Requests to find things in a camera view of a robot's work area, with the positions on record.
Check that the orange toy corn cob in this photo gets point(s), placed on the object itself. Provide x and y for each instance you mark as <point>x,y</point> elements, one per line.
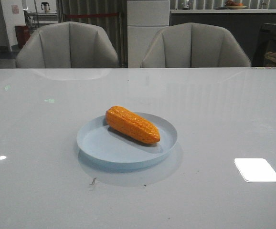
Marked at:
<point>132,125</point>

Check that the light blue round plate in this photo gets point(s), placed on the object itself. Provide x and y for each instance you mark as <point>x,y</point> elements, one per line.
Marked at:
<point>109,148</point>

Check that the right beige upholstered chair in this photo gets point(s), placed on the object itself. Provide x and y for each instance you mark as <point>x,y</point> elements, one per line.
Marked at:
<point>194,45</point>

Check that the beige upholstered chair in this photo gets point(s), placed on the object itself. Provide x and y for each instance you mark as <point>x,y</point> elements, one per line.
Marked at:
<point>194,45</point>
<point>68,45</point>

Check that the white cabinet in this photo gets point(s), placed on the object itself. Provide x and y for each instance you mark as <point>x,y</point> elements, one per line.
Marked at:
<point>144,19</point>

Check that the left beige upholstered chair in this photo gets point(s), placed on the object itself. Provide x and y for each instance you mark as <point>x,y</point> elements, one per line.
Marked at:
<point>68,45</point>

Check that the red barrier belt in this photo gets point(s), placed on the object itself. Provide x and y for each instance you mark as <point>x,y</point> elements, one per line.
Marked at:
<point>92,15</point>

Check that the metal cart with kettle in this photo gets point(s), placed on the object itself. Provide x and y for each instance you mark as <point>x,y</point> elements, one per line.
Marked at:
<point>38,13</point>

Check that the grey counter with white top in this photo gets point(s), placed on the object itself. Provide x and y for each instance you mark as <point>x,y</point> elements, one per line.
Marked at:
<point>243,24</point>

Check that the red trash bin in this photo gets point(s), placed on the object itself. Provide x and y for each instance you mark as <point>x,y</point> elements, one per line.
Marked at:
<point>22,34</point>

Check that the fruit bowl on counter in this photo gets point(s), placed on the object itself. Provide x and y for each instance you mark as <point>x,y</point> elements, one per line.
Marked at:
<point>233,5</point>

